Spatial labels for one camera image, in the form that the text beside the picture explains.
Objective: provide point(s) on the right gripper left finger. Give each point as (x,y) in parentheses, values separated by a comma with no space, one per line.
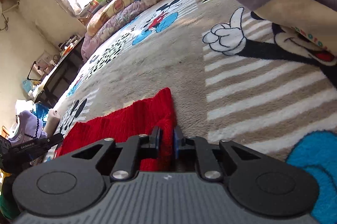
(132,152)

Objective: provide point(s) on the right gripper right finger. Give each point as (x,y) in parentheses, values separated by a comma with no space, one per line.
(197,152)

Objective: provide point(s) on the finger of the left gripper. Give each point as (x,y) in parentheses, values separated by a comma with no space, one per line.
(36,146)

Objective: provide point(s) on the red knit sweater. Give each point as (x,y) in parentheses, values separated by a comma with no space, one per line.
(138,118)

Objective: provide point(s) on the lavender folded garment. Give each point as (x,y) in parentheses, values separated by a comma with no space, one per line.
(30,128)

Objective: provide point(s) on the Mickey Mouse bed blanket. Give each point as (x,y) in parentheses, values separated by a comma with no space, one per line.
(232,76)

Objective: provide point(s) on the cluttered dark side desk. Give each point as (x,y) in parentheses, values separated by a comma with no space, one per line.
(52,86)

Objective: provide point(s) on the pink floral quilt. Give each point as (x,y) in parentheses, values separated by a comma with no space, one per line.
(114,24)

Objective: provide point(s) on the yellow patterned pillow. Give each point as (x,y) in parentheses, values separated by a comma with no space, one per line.
(104,14)

